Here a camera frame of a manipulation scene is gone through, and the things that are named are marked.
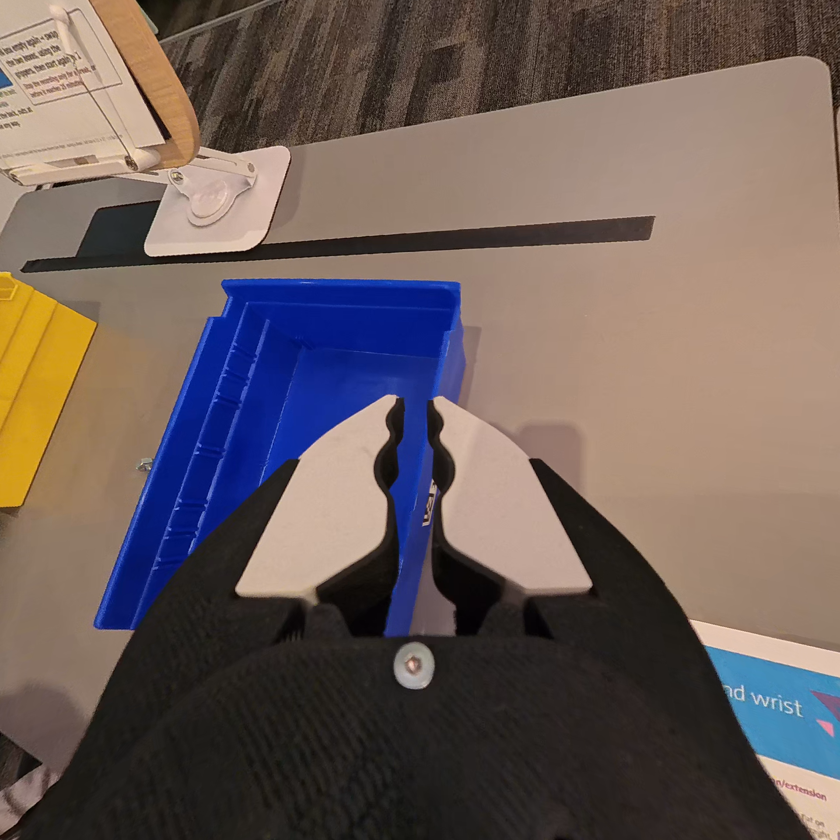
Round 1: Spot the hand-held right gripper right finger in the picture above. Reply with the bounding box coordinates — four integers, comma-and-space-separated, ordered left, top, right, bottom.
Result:
427, 395, 595, 598

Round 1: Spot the printed reference sheet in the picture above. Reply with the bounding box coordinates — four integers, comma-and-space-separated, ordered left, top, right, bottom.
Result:
689, 620, 840, 840

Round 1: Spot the blue plastic bin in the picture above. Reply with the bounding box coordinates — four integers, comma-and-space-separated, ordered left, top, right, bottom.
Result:
94, 279, 470, 637

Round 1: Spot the wooden document board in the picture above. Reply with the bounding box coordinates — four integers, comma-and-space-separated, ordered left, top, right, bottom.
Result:
0, 0, 201, 190

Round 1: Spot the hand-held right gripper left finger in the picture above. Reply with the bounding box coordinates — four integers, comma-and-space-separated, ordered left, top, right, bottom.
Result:
233, 394, 406, 606

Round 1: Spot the yellow plastic bin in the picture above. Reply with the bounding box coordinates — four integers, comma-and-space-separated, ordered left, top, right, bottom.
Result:
0, 271, 98, 508

